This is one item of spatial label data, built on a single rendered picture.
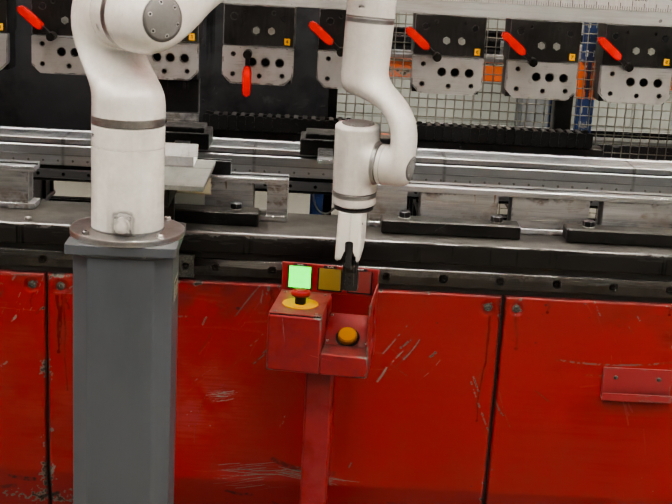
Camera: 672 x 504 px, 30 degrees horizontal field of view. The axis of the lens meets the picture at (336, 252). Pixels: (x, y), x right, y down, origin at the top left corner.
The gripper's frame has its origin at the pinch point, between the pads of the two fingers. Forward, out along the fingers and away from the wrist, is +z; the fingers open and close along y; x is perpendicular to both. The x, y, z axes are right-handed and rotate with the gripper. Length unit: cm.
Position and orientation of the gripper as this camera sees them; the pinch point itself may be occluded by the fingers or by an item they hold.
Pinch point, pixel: (350, 280)
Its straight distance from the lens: 245.2
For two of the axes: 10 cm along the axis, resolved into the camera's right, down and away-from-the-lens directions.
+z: -0.4, 9.4, 3.4
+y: -1.3, 3.4, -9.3
